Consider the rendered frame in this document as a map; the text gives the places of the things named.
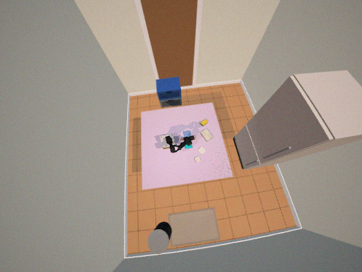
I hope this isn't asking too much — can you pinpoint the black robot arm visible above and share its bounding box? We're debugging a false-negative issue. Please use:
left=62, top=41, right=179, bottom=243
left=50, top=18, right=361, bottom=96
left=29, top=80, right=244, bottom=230
left=165, top=135, right=195, bottom=153

